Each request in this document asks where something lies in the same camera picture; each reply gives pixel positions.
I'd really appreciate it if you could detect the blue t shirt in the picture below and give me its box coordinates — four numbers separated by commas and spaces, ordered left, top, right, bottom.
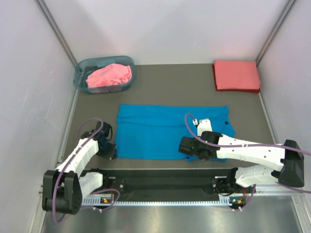
115, 104, 235, 162

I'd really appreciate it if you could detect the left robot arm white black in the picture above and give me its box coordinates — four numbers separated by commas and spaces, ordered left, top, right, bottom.
42, 120, 117, 215

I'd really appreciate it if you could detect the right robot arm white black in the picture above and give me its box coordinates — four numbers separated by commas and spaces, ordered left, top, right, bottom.
179, 131, 304, 192

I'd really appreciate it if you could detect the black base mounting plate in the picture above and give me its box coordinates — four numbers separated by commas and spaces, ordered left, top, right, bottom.
82, 169, 256, 198

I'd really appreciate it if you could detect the pink crumpled t shirt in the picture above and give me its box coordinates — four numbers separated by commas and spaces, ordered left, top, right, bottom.
86, 64, 133, 88

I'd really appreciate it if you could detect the teal plastic basket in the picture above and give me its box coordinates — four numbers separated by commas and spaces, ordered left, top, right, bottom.
73, 56, 137, 94

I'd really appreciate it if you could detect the folded dark red t shirt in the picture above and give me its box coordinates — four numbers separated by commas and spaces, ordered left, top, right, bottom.
212, 64, 260, 93

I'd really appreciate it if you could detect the folded coral pink t shirt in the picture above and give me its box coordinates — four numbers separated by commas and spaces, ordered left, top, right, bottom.
214, 60, 261, 89

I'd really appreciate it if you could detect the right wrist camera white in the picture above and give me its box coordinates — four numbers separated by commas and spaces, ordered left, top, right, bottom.
192, 118, 213, 137

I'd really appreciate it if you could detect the grey slotted cable duct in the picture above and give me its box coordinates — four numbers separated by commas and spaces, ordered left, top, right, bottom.
82, 194, 246, 207

